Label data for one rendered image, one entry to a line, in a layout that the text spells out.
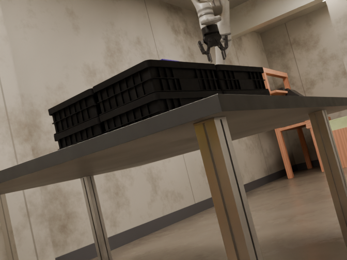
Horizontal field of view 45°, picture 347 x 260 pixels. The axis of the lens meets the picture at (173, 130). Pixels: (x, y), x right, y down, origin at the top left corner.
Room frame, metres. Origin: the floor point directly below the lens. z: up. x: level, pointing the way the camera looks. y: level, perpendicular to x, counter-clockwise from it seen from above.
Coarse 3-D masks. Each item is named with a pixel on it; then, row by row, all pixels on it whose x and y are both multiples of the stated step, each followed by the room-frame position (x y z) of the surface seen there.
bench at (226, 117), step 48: (240, 96) 0.99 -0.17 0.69; (288, 96) 1.27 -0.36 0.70; (96, 144) 1.11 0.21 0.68; (144, 144) 1.26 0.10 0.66; (192, 144) 1.94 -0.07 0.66; (0, 192) 1.96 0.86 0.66; (96, 192) 2.58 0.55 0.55; (240, 192) 0.99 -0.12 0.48; (336, 192) 1.75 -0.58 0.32; (96, 240) 2.56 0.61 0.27; (240, 240) 0.97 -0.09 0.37
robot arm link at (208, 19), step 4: (204, 16) 1.79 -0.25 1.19; (208, 16) 1.79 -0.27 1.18; (212, 16) 1.80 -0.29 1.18; (216, 16) 1.76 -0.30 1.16; (200, 20) 1.81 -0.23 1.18; (204, 20) 1.75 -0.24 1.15; (208, 20) 1.75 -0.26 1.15; (212, 20) 1.75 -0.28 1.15; (216, 20) 1.76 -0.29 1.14; (220, 20) 1.77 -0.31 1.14; (200, 24) 1.81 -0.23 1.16; (204, 24) 1.77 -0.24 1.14; (208, 24) 1.79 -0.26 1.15; (216, 24) 1.81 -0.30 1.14
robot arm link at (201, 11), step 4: (192, 0) 1.81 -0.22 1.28; (196, 0) 1.81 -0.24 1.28; (196, 4) 1.80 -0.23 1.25; (200, 4) 1.80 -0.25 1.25; (204, 4) 1.79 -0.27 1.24; (208, 4) 1.80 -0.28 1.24; (196, 8) 1.81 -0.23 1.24; (200, 8) 1.80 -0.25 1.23; (204, 8) 1.79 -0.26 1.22; (208, 8) 1.79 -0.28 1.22; (200, 12) 1.80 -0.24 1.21; (204, 12) 1.79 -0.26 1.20; (208, 12) 1.79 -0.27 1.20; (212, 12) 1.80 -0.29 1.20; (200, 16) 1.80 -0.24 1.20
